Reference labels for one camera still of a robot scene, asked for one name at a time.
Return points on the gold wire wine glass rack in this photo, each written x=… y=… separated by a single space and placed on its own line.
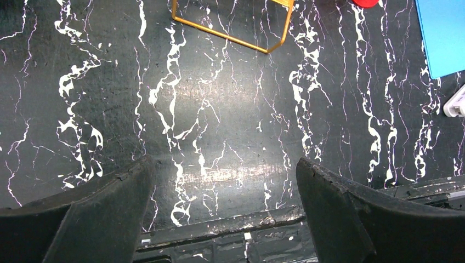
x=259 y=25

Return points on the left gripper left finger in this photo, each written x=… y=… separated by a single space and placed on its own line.
x=99 y=221

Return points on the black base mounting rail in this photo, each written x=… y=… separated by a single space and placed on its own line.
x=280 y=235

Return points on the red wine glass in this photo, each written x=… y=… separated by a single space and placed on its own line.
x=365 y=3

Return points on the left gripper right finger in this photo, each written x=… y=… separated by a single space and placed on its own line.
x=350 y=222

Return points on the small white rectangular device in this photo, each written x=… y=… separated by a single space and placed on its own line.
x=454 y=107

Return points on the blue flat sheet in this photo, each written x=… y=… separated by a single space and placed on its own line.
x=442 y=27

